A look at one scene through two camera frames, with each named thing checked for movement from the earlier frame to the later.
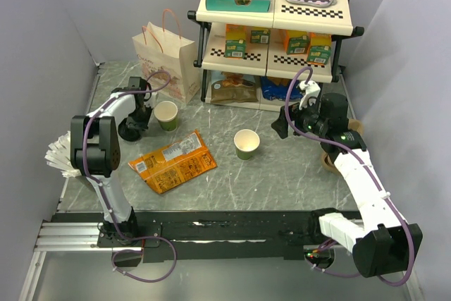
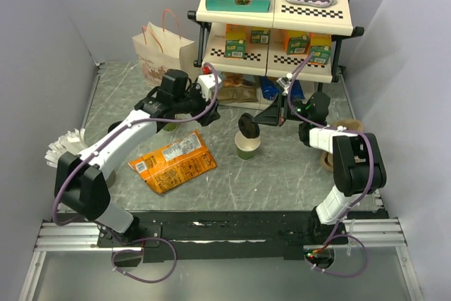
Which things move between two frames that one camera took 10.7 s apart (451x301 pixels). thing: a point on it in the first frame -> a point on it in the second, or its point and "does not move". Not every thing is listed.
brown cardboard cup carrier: (354, 124) does not move
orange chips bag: (175, 163) does not move
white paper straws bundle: (58, 155) does not move
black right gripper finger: (280, 125) -> (273, 115)
